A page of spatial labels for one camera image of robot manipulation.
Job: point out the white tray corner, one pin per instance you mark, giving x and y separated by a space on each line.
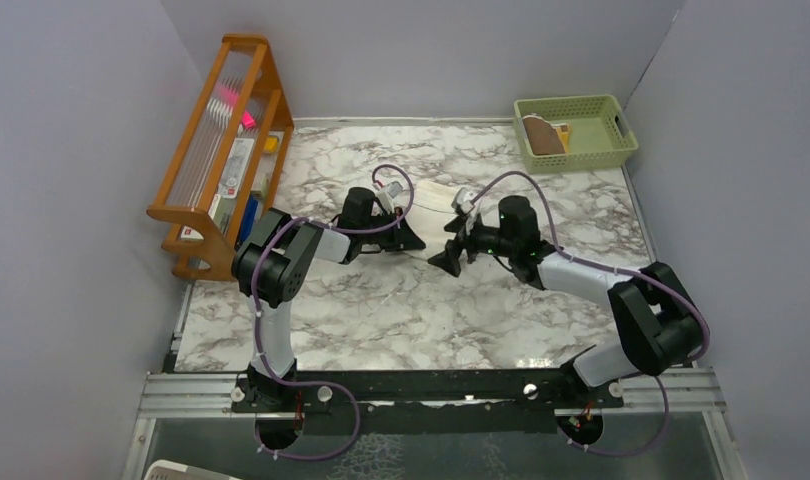
169 470

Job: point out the green perforated plastic basket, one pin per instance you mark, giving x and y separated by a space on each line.
601 136

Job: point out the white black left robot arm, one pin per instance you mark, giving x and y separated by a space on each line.
272 264

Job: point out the blue item in rack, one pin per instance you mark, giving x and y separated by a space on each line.
247 221

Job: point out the yellow brown bear towel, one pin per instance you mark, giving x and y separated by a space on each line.
546 138

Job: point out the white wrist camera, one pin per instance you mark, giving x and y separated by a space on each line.
386 193
465 201

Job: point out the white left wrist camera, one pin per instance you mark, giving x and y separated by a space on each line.
386 193

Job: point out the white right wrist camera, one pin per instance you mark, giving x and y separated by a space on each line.
465 201

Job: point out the cream white towel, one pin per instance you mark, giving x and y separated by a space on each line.
431 212

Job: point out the wooden rack with rods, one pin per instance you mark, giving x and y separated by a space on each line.
209 180

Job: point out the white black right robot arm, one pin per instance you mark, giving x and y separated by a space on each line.
655 328

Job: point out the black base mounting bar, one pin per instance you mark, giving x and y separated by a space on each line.
412 402

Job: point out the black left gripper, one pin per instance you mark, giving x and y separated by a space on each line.
401 238

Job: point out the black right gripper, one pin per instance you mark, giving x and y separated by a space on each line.
449 258

